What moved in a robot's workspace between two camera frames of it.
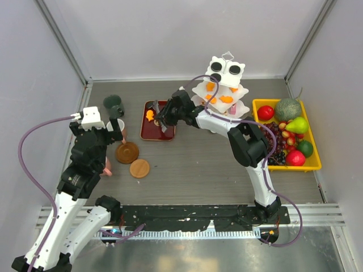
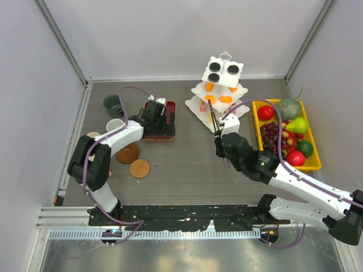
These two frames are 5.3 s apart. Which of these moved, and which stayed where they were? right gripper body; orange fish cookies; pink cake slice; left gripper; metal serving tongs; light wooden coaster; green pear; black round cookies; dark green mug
Moved: right gripper body; left gripper; metal serving tongs
Stayed: black round cookies; orange fish cookies; pink cake slice; light wooden coaster; dark green mug; green pear
